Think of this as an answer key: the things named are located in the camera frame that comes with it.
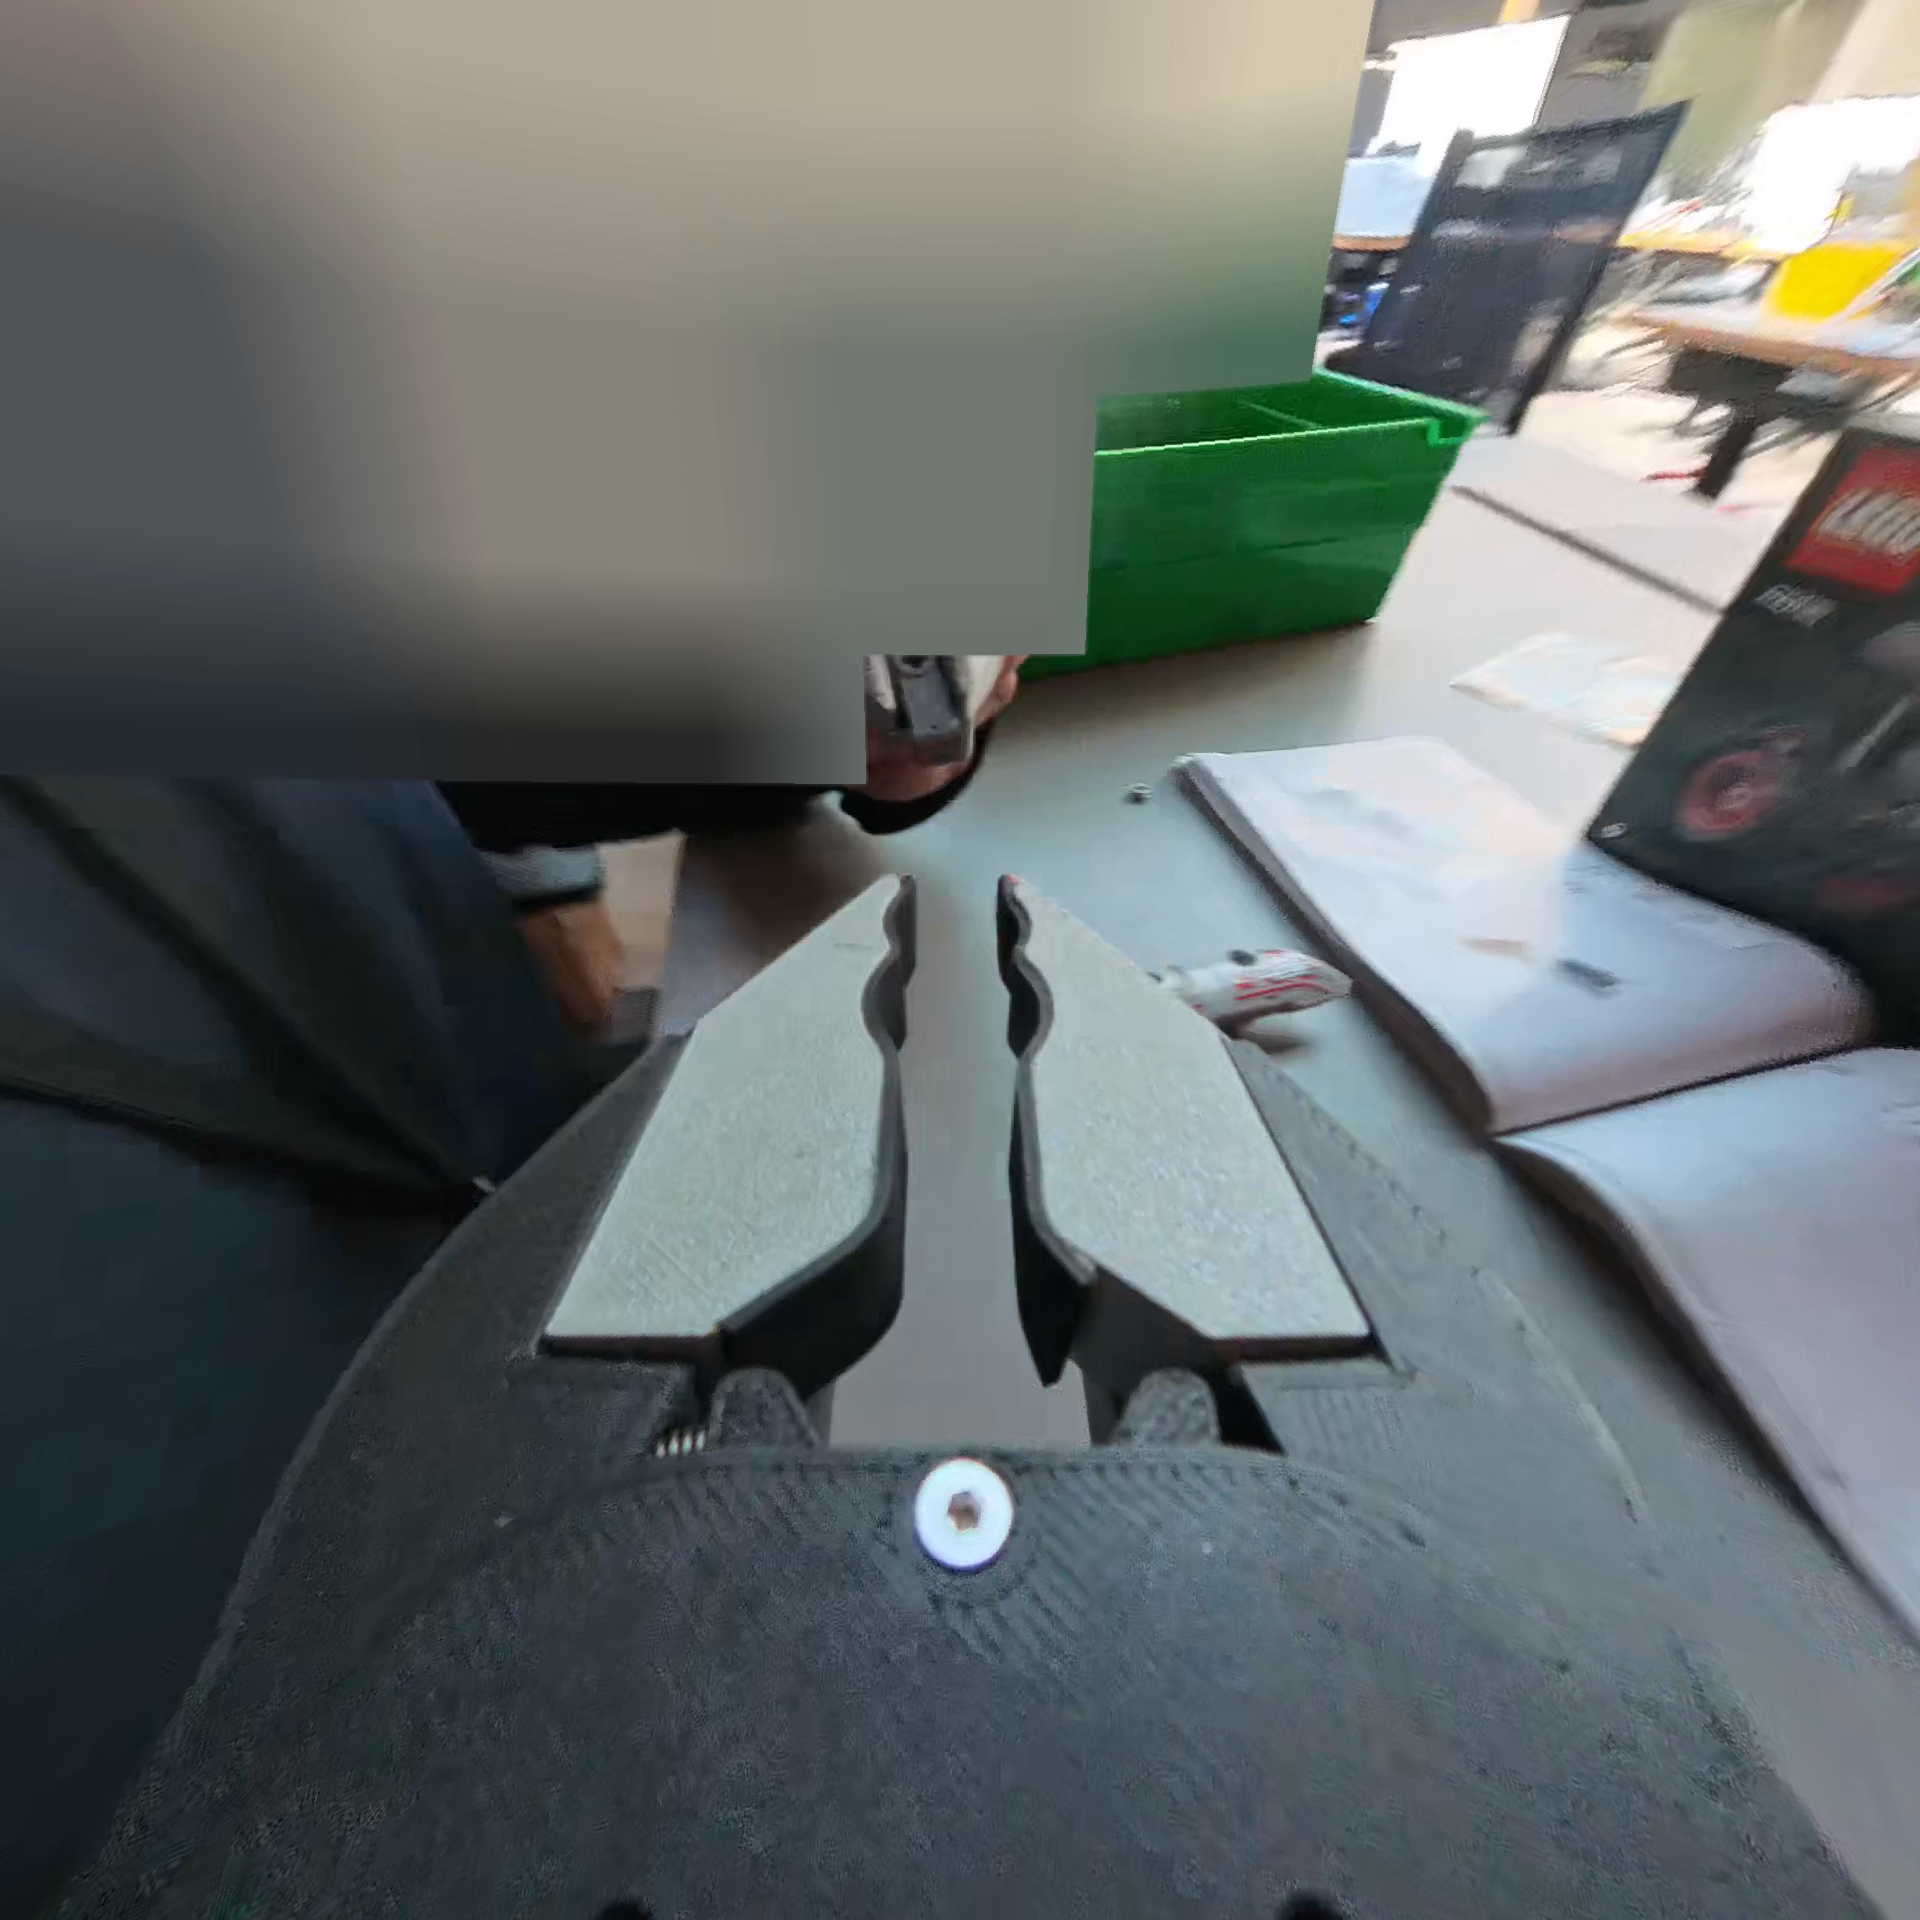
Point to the person's left hand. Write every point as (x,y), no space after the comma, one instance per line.
(998,686)

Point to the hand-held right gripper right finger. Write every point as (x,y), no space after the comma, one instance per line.
(1170,1170)

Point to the white instruction booklet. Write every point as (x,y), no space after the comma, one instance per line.
(1425,930)

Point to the black equipment rack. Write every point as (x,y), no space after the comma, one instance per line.
(1501,254)

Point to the wooden workbench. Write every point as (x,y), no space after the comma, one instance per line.
(1786,339)

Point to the black lego set box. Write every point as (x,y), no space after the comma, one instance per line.
(1799,720)

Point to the yellow plastic bin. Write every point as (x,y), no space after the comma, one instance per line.
(1839,281)

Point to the green plastic bin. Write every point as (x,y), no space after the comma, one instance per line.
(1243,525)

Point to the clear plastic bag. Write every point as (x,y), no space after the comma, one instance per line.
(1575,681)

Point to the person's dark clothing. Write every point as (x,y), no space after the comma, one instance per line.
(224,1201)

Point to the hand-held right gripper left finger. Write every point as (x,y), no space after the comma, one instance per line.
(750,1170)

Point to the white red printed lego piece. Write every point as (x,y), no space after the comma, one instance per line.
(1259,978)

